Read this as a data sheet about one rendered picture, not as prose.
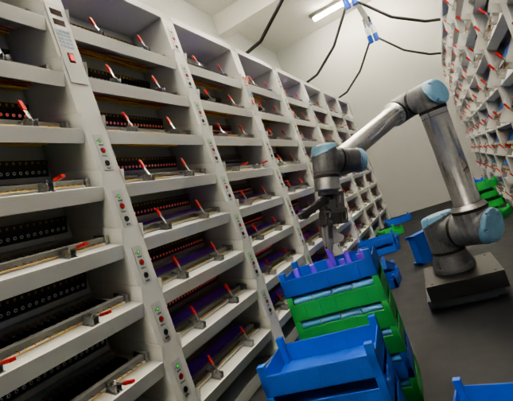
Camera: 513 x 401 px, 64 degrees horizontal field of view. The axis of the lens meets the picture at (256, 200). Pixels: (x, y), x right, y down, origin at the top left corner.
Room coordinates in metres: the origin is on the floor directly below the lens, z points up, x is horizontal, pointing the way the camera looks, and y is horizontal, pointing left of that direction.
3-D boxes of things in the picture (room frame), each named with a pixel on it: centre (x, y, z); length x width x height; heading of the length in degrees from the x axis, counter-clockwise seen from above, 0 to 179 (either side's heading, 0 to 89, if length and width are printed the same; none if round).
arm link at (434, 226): (1.93, -0.78, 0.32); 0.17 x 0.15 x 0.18; 30
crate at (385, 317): (1.36, -0.16, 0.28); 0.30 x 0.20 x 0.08; 71
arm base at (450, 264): (1.94, -0.78, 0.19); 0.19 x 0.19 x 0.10
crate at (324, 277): (1.36, -0.16, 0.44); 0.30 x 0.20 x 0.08; 71
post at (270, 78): (3.24, -0.40, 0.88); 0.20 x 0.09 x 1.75; 65
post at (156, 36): (1.98, 0.20, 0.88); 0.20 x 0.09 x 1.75; 65
